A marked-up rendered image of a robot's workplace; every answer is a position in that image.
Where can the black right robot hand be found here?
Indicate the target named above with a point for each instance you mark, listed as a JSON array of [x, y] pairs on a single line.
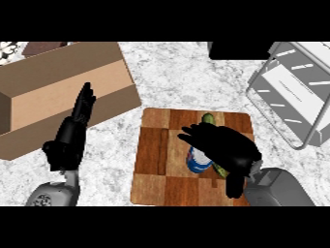
[[226, 145]]

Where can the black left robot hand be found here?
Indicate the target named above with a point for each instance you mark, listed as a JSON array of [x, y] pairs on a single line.
[[70, 139]]

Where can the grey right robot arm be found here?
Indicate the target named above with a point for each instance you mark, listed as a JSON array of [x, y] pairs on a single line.
[[276, 187]]

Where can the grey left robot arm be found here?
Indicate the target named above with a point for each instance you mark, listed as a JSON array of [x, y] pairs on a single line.
[[55, 190]]

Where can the blue and white can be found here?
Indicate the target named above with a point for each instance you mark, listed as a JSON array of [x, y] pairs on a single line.
[[197, 161]]

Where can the brown wooden cutting board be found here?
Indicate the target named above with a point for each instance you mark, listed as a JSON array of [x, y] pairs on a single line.
[[163, 161]]

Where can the green cucumber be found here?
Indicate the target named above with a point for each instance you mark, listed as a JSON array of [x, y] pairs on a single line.
[[208, 118]]

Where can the open wooden drawer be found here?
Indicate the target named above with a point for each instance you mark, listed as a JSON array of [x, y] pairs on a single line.
[[54, 97]]

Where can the black appliance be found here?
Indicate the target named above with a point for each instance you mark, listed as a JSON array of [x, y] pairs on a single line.
[[239, 50]]

